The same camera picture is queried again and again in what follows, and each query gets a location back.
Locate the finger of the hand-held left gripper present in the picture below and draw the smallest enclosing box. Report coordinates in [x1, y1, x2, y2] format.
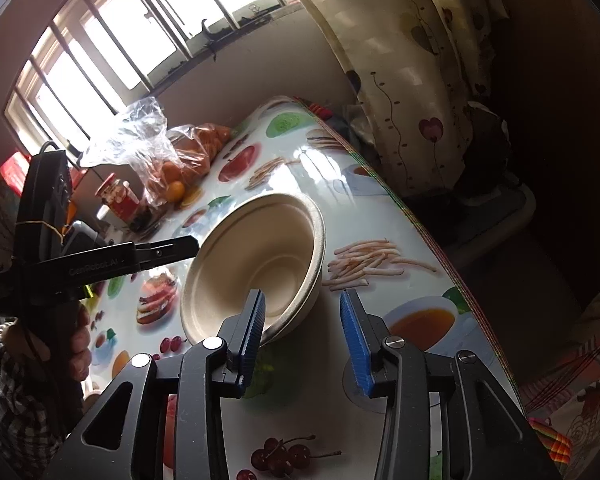
[132, 236, 201, 273]

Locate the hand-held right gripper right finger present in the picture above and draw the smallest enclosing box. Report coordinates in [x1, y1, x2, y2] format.
[339, 288, 563, 480]

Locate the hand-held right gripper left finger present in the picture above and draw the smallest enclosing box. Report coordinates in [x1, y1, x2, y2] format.
[45, 288, 267, 480]

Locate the person's left forearm checkered sleeve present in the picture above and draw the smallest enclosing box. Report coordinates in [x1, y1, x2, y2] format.
[0, 305, 81, 466]

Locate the person's left hand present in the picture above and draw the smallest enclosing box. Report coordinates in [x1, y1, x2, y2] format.
[2, 305, 93, 386]

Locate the glass jar with red label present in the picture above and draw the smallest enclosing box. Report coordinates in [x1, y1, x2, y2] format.
[96, 172, 153, 231]

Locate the plastic bag of oranges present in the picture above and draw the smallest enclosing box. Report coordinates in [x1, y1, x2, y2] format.
[77, 96, 233, 208]

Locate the fruit printed tablecloth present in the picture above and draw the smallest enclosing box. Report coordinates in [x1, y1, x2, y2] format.
[80, 95, 523, 480]

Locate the red box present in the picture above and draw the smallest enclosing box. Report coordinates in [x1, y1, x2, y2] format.
[0, 154, 33, 196]

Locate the grey chair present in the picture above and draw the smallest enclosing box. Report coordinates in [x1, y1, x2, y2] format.
[430, 100, 538, 271]

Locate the barred window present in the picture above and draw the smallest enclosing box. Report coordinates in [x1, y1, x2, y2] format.
[2, 0, 306, 161]

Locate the striped colourful blanket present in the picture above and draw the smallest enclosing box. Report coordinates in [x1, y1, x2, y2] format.
[517, 285, 600, 480]

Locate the heart printed curtain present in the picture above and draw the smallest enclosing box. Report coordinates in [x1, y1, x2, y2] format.
[280, 0, 511, 196]

